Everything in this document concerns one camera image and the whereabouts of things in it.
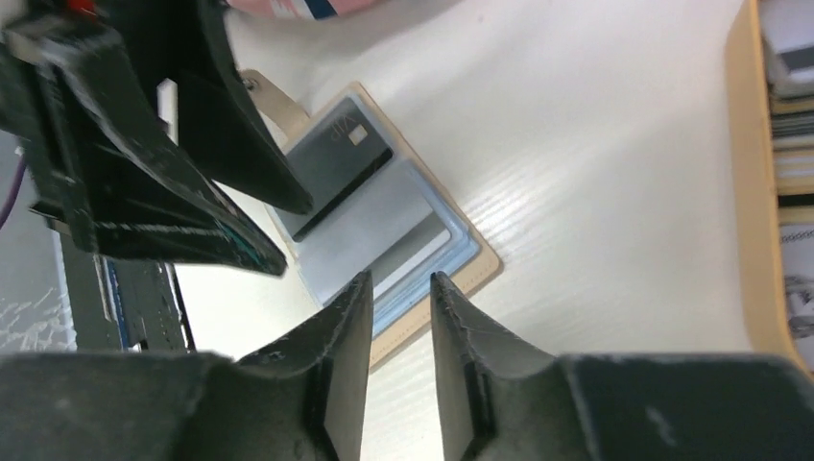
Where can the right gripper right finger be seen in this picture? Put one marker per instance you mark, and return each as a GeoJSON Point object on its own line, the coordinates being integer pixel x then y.
{"type": "Point", "coordinates": [502, 398]}

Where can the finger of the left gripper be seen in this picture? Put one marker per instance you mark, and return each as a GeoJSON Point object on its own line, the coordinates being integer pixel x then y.
{"type": "Point", "coordinates": [219, 126]}
{"type": "Point", "coordinates": [103, 165]}

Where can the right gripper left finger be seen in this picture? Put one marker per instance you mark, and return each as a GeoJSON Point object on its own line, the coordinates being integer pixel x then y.
{"type": "Point", "coordinates": [302, 397]}

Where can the grey VIP credit card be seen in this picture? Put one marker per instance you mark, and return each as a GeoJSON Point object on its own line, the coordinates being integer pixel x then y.
{"type": "Point", "coordinates": [337, 156]}

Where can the oval wooden card tray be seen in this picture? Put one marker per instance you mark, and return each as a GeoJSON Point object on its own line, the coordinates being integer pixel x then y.
{"type": "Point", "coordinates": [755, 190]}

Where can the pink patterned garment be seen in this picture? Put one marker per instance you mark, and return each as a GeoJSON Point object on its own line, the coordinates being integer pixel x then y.
{"type": "Point", "coordinates": [301, 9]}

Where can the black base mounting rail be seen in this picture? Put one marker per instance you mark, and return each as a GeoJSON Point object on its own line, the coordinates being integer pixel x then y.
{"type": "Point", "coordinates": [118, 305]}

